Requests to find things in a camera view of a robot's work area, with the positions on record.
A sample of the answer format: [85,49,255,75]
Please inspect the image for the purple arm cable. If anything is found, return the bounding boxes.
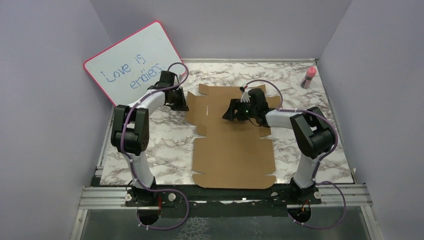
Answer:
[119,62,191,232]
[240,78,348,230]

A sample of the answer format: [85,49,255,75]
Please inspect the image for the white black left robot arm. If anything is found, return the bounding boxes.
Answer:
[110,70,189,206]

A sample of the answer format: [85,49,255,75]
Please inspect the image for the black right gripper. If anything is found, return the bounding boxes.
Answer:
[222,99,257,122]

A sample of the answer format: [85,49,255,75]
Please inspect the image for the pink framed whiteboard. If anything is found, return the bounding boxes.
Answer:
[83,21,186,106]

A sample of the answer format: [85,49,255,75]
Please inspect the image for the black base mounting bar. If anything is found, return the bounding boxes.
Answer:
[91,177,322,219]

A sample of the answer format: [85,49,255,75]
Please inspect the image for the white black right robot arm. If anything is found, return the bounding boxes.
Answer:
[222,87,338,204]

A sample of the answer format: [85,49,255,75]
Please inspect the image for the pink capped marker bottle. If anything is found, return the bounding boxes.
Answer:
[300,66,317,89]

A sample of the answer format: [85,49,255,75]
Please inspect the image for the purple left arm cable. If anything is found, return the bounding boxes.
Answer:
[119,62,191,232]

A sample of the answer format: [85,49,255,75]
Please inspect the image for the brown cardboard box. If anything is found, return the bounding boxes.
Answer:
[185,83,276,189]

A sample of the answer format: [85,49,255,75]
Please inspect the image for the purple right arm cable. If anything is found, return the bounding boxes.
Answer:
[240,78,348,230]

